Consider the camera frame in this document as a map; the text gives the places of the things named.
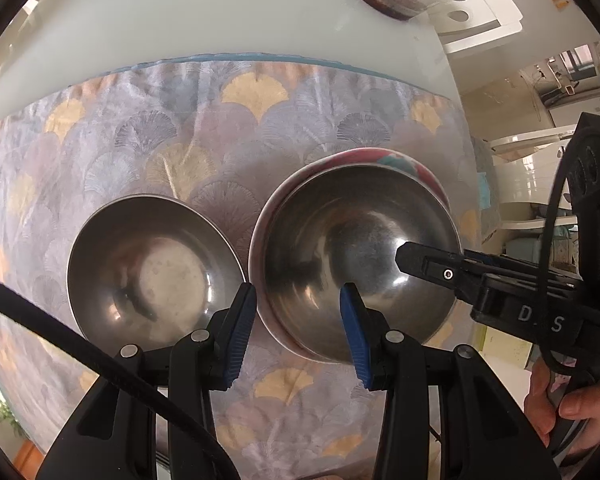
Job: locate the pink plastic bowl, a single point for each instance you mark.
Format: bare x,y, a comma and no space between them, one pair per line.
380,159

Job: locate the person right hand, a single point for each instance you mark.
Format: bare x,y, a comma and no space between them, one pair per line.
583,404

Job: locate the white chair right side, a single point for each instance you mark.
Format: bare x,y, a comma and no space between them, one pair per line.
466,27

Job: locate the patterned fan-motif tablecloth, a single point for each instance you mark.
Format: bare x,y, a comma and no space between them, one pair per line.
221,135

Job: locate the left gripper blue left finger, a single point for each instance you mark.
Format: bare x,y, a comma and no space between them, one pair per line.
230,330

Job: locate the steel bowl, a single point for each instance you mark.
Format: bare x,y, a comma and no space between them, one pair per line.
148,270
355,259

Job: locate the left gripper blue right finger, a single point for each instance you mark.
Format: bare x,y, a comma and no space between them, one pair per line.
365,330

